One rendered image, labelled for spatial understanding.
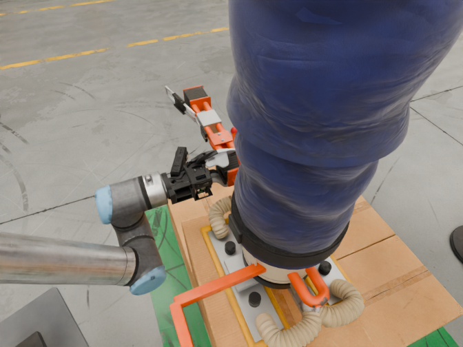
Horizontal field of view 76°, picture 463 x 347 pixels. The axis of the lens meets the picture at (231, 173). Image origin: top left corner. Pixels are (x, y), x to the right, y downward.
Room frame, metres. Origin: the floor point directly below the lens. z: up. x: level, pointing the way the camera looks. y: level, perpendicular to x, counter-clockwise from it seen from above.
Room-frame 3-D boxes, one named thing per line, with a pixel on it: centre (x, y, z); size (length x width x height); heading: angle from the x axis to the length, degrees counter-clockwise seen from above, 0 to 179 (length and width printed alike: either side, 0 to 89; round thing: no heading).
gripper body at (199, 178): (0.51, 0.12, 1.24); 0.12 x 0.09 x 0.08; 113
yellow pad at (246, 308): (0.30, -0.02, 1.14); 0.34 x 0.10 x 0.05; 23
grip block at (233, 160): (0.57, -0.01, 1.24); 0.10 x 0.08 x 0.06; 113
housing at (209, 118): (0.77, 0.07, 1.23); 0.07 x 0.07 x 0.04; 23
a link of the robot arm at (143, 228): (0.44, 0.27, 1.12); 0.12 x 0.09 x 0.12; 26
